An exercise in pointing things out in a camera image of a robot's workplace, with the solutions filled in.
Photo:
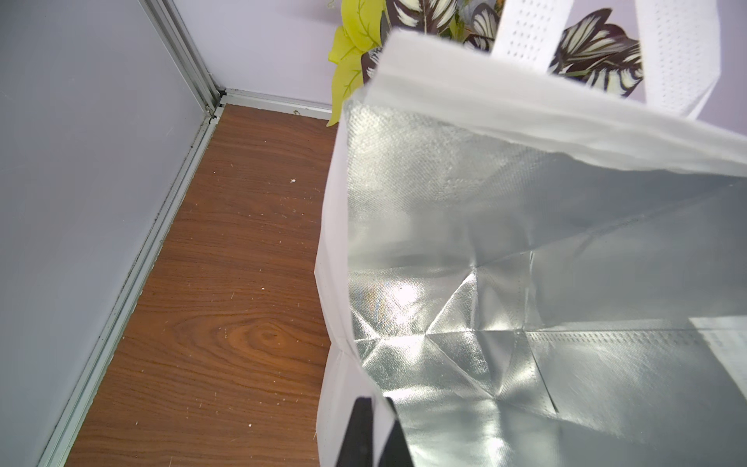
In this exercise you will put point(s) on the white insulated delivery bag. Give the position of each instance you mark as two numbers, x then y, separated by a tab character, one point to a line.
526	271

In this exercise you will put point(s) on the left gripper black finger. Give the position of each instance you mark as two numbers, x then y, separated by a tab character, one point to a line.
357	447

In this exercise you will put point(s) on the artificial potted plant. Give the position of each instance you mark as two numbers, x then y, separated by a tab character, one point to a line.
592	51

